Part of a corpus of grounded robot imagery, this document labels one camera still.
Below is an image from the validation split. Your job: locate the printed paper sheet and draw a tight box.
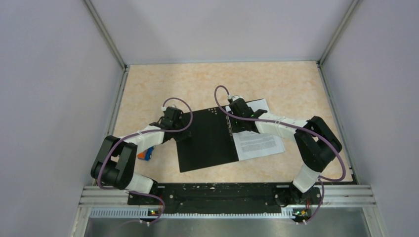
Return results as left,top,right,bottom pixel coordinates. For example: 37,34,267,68
228,117,285,161

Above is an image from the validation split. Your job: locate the teal black file folder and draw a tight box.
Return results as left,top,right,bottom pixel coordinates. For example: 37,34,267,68
176,107,245,173

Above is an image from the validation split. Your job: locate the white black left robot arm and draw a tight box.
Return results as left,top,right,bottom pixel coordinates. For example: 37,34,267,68
90,107,190,204

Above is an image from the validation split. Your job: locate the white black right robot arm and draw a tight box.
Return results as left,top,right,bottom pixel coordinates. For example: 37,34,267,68
228,95,342,203

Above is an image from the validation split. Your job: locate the orange blue toy truck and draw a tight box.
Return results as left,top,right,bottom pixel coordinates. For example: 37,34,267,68
137,146,155,161

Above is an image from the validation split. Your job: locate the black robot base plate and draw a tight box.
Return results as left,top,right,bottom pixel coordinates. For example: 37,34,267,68
127,182,322,214

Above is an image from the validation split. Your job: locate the right aluminium corner post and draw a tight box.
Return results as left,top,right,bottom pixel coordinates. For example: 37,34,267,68
317,0,363,68

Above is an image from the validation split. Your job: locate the aluminium corner post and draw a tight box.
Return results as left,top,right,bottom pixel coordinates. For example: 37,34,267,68
82,0,127,71
317,0,363,68

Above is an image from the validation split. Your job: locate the left aluminium corner post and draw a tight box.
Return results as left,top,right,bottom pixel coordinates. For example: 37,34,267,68
82,0,127,71

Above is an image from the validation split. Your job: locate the aluminium frame rail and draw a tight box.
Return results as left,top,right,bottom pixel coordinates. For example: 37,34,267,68
71,183,388,237

